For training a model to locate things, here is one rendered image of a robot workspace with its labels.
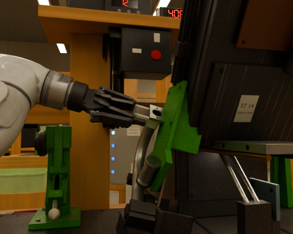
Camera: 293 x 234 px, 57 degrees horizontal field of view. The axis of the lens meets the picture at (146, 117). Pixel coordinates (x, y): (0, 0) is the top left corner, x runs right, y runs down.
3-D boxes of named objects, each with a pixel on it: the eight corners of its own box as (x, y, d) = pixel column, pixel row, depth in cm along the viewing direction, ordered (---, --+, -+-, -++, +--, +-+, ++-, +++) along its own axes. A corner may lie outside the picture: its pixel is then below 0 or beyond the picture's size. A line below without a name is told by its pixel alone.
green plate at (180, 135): (194, 176, 62) (215, 89, 65) (160, 168, 61) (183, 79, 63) (177, 169, 74) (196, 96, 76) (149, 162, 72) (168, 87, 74)
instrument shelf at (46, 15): (294, 39, 101) (293, 29, 101) (37, 16, 81) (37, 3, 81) (253, 57, 125) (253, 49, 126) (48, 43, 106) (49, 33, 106)
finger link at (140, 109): (132, 113, 73) (132, 112, 73) (156, 120, 74) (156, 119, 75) (135, 105, 71) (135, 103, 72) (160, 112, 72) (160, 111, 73)
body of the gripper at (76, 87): (67, 92, 62) (106, 103, 64) (76, 73, 69) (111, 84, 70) (63, 115, 67) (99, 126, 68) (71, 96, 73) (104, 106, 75)
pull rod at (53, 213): (59, 221, 67) (59, 197, 68) (47, 221, 67) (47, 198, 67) (61, 214, 73) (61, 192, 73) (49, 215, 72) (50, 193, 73)
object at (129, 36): (171, 73, 91) (171, 29, 92) (121, 70, 87) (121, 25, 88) (161, 80, 103) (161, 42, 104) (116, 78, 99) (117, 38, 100)
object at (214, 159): (269, 213, 84) (267, 105, 87) (177, 220, 78) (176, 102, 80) (237, 199, 102) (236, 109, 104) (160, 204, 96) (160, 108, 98)
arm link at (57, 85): (54, 63, 67) (78, 70, 68) (49, 91, 73) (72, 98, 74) (42, 82, 60) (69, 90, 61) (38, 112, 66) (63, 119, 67)
